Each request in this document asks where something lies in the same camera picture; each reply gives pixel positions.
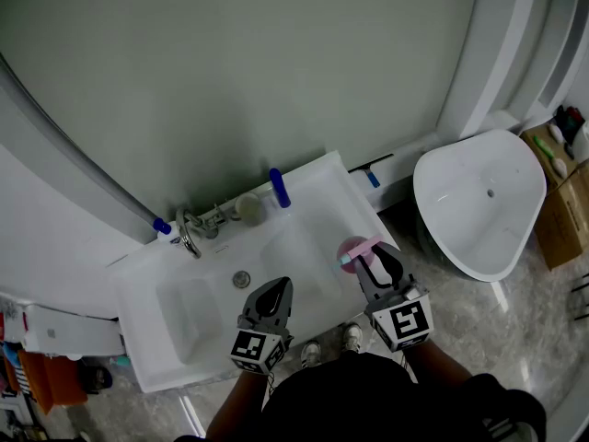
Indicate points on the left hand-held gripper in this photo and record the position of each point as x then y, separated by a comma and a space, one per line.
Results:
257, 345

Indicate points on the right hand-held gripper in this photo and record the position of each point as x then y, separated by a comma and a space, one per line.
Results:
405, 320

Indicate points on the person's left forearm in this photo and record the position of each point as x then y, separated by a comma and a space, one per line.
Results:
237, 405

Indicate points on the person's right forearm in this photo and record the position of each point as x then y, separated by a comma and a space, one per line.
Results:
437, 364

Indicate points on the white bottle with blue cap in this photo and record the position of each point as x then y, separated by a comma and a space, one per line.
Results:
168, 233

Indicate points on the metal sink drain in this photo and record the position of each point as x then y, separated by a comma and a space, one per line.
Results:
241, 279

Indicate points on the white vanity sink cabinet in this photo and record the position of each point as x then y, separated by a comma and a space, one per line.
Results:
285, 256

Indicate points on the person's left white shoe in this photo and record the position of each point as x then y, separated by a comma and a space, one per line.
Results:
311, 353

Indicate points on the person's white shoe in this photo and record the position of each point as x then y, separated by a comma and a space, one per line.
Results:
352, 338
311, 353

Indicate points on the person's right white shoe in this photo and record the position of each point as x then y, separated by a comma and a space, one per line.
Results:
352, 338

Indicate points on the grey cup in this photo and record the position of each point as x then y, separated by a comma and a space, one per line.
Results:
248, 209

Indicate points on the chrome faucet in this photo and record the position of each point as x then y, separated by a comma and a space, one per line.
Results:
188, 228

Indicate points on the oval white bathtub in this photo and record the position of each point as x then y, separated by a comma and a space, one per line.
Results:
474, 201

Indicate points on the person's black clothing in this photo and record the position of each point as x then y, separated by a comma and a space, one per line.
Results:
359, 403

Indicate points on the small teal item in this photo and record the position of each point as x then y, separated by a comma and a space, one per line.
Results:
122, 361

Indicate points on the black slipper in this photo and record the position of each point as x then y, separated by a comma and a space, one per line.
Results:
96, 378

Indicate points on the large brown cardboard box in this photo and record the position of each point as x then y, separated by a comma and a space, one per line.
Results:
563, 228

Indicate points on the white storage box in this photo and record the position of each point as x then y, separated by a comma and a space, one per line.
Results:
73, 332

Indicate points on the green brush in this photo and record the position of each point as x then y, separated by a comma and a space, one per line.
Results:
544, 147

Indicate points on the white oval sponge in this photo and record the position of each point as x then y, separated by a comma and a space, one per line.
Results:
556, 133

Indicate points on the small black item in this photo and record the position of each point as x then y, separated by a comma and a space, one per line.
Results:
570, 151

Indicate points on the white toilet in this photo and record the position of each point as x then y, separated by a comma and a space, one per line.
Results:
582, 143

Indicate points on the red and dark bag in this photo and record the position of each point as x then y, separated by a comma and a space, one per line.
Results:
569, 122

